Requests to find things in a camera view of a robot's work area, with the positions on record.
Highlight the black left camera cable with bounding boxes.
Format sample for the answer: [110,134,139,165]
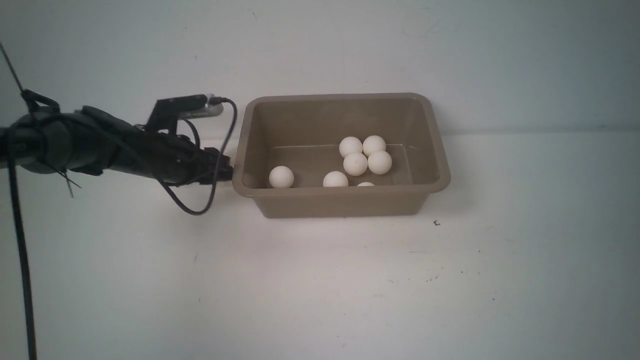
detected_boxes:
[150,97,239,216]

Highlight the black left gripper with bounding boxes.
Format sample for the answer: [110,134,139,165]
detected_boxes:
[170,135,234,186]

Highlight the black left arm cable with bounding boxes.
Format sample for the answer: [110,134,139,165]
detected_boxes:
[0,42,83,360]

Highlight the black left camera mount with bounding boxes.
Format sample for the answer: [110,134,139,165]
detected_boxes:
[144,94,209,135]

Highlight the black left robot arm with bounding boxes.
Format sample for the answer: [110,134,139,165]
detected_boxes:
[13,105,234,186]

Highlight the tan plastic bin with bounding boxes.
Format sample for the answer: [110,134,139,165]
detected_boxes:
[232,92,451,219]

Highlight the white ping-pong ball red logo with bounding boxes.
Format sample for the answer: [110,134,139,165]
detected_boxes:
[367,150,393,175]

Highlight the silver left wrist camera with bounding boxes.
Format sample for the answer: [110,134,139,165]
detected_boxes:
[189,93,224,119]

